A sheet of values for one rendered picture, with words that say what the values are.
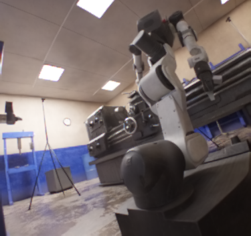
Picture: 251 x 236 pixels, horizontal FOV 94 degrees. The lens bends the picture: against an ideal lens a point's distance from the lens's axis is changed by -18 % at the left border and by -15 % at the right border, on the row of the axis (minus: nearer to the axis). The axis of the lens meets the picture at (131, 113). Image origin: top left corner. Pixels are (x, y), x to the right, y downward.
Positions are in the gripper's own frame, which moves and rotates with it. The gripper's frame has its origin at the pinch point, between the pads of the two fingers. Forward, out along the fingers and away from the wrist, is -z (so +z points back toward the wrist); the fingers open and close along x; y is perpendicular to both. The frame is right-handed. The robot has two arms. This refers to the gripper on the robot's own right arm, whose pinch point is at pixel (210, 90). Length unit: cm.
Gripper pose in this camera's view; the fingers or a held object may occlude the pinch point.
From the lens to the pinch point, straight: 79.0
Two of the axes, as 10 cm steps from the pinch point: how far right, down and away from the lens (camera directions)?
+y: -8.4, 2.7, 4.7
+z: -0.3, -8.9, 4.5
